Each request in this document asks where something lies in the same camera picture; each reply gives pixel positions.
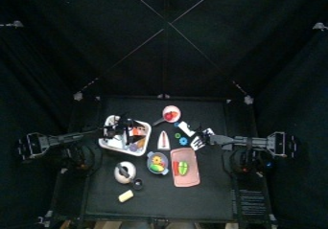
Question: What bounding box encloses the red toy fruit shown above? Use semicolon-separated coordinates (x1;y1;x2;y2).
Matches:
163;110;179;122

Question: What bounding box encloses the yellow sponge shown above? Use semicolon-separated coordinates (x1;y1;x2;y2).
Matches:
117;189;135;204

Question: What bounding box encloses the green toy vegetable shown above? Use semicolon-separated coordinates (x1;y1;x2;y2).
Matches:
177;161;190;176

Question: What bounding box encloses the small black cup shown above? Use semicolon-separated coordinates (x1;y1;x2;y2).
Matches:
131;178;145;191

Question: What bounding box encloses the brown toy item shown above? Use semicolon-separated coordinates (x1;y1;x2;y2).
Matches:
134;137;149;149

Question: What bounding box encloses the orange toy item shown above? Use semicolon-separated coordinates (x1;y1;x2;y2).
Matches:
131;126;146;137

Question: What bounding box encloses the bowl with colourful fruit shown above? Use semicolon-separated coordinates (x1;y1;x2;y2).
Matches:
146;150;170;176

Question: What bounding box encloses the yellow green toy food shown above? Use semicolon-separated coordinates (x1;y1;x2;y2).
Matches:
150;163;166;173

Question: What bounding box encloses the pink cutting board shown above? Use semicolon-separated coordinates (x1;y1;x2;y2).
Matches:
169;147;201;188

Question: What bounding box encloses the pink toy frying pan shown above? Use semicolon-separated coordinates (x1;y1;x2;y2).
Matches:
151;104;182;126

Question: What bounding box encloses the white toy cleaver black handle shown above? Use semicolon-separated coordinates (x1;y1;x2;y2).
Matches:
177;121;202;139

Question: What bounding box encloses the white toy kettle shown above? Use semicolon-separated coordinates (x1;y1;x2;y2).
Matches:
113;161;138;185

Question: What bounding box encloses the white rectangular tray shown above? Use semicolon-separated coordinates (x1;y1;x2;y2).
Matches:
98;114;153;157

